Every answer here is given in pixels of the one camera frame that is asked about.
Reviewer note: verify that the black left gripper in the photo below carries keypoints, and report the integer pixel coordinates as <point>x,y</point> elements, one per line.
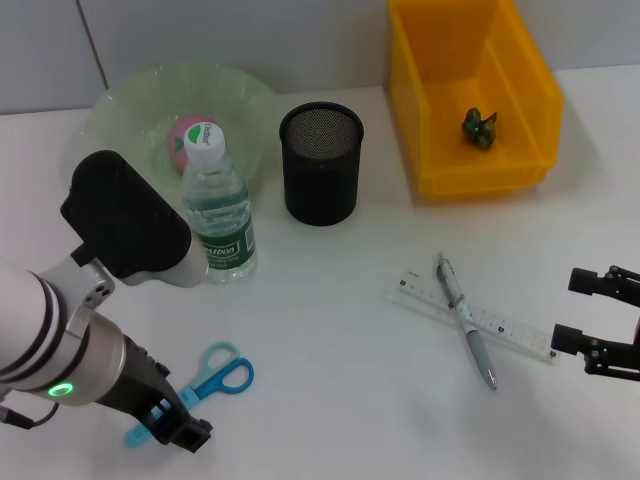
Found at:
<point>135,380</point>

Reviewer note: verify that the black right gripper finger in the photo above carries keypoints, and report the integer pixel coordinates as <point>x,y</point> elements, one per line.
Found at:
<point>582,281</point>
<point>567,340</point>

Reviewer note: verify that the blue teal scissors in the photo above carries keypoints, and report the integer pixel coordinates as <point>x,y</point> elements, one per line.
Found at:
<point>220,380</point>

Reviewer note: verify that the green plastic wrapper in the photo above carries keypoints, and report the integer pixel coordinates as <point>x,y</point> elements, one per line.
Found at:
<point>479,129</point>

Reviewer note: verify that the clear green-label water bottle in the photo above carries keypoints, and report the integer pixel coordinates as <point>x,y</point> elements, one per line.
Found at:
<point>217,215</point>

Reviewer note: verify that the pink peach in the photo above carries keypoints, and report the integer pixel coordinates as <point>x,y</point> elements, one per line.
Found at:
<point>177,142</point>

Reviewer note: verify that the transparent plastic ruler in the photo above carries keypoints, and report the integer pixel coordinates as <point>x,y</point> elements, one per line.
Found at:
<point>505,322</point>

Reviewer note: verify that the white grey ballpoint pen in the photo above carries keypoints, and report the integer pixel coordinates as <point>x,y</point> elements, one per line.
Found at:
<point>457,300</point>

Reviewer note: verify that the black mesh pen holder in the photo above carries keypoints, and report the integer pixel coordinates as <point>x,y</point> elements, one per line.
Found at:
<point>320,175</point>

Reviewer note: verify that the translucent green fruit plate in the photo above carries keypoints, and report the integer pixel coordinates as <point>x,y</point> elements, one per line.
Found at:
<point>135,110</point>

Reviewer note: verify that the yellow plastic bin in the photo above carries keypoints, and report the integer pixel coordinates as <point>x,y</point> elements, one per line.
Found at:
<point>450,165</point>

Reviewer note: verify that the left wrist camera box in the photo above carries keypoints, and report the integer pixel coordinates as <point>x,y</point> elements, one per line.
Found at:
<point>125,220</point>

